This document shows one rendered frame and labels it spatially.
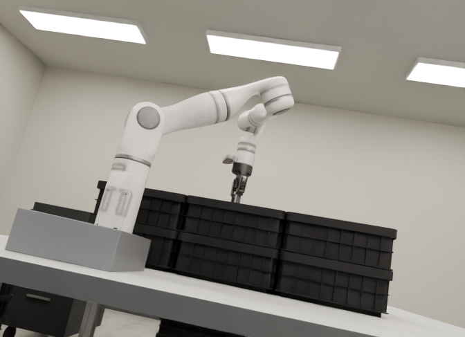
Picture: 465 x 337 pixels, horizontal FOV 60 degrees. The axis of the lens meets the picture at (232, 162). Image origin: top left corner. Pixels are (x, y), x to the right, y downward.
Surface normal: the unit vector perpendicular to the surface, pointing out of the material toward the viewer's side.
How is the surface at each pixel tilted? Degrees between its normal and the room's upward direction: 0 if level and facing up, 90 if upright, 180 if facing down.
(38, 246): 90
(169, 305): 90
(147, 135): 93
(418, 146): 90
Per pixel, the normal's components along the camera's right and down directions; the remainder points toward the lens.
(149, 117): 0.43, -0.11
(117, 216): -0.05, -0.26
